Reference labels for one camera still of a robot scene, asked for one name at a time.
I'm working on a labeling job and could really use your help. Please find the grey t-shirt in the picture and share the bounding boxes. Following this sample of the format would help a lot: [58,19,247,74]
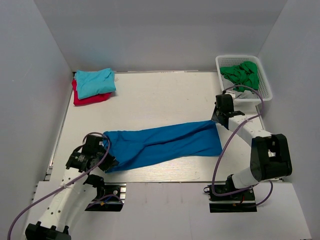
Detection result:
[221,77,258,99]

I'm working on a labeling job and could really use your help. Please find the folded red t-shirt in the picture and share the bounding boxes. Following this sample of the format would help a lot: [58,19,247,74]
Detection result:
[71,79,112,107]

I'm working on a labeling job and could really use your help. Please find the folded light blue t-shirt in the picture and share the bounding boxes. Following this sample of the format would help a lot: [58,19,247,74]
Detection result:
[74,68,116,100]

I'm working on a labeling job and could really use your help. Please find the green t-shirt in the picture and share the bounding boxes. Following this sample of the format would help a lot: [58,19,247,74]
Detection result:
[220,61,260,92]

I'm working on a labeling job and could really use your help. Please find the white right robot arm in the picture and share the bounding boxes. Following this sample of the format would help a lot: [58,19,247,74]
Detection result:
[211,93,293,196]

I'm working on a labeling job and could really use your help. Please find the white plastic basket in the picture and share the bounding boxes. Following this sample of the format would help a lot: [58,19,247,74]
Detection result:
[215,55,273,105]

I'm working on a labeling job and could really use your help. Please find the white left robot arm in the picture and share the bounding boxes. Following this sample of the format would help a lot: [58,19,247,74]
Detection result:
[25,132,123,240]

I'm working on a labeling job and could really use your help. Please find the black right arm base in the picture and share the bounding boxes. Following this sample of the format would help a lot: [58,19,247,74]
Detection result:
[203,185,257,213]

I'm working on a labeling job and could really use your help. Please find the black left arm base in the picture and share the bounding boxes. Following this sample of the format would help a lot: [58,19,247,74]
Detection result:
[85,183,127,212]

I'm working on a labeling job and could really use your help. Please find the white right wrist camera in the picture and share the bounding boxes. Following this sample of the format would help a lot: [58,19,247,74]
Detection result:
[222,90,236,99]

